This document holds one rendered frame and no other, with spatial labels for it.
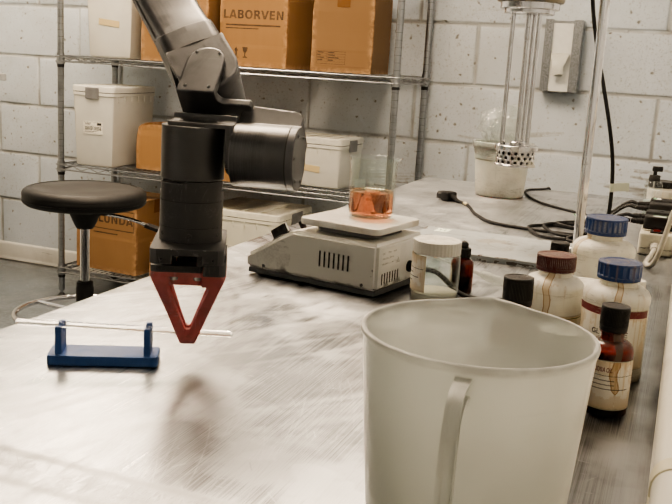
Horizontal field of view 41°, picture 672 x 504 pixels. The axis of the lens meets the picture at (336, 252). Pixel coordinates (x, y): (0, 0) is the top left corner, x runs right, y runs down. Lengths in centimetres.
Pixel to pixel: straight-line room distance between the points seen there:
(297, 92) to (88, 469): 320
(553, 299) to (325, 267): 34
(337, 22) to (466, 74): 56
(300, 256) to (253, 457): 53
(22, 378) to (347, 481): 33
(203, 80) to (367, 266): 39
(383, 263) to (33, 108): 349
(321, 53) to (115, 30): 90
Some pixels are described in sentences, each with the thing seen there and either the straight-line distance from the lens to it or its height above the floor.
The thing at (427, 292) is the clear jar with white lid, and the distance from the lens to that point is 111.
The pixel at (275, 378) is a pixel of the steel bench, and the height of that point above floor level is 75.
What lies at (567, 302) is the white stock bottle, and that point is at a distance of 94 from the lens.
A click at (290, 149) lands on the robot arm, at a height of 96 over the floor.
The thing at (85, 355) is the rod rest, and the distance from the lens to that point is 87.
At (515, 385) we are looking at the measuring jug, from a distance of 45.
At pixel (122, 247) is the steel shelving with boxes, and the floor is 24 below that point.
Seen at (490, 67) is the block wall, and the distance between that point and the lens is 355.
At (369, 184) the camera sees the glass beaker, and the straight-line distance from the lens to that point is 116.
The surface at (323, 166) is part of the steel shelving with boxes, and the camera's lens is 342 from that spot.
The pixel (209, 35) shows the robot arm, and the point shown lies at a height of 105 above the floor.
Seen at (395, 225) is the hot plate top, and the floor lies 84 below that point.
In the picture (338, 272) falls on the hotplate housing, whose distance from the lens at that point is 115.
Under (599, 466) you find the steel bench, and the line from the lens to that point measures 73.
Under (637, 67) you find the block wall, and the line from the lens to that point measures 348.
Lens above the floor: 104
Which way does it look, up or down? 12 degrees down
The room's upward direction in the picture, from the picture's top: 3 degrees clockwise
